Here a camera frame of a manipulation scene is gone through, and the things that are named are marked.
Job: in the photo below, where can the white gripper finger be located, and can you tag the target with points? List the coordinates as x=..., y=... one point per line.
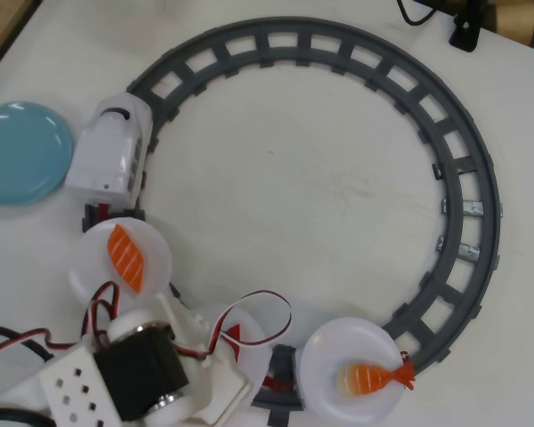
x=187, y=329
x=229, y=391

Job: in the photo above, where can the red tuna sushi toy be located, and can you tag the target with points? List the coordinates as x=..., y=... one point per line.
x=235, y=333

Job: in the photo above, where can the salmon sushi toy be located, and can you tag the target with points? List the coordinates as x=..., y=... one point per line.
x=124, y=258

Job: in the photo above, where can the shrimp sushi toy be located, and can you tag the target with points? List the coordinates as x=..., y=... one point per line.
x=365, y=378

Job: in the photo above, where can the white Shinkansen toy locomotive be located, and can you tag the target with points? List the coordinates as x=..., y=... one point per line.
x=102, y=155

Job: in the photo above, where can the blue round dish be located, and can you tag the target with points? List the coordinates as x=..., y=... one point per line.
x=22, y=155

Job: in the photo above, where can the white round plate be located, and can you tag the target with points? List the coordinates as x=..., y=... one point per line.
x=156, y=258
x=338, y=338
x=256, y=367

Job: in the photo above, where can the grey circular toy track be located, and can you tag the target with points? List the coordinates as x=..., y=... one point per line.
x=261, y=44

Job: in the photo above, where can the brown cardboard roll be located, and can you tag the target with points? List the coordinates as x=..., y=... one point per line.
x=514, y=20

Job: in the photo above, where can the black clamp mount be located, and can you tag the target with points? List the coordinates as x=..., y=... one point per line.
x=465, y=35

